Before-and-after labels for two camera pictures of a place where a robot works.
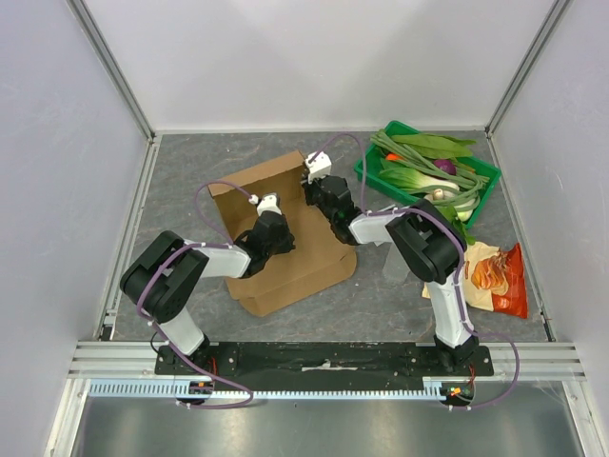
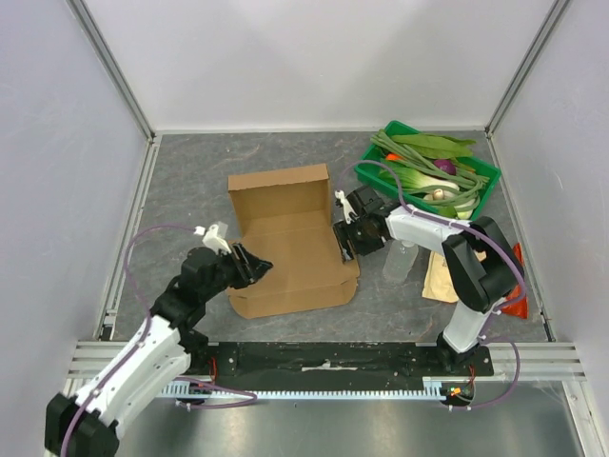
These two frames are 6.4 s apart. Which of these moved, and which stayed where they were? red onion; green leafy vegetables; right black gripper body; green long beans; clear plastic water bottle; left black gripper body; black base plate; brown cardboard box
Moved: right black gripper body; left black gripper body; brown cardboard box
Stayed: red onion; black base plate; green leafy vegetables; green long beans; clear plastic water bottle
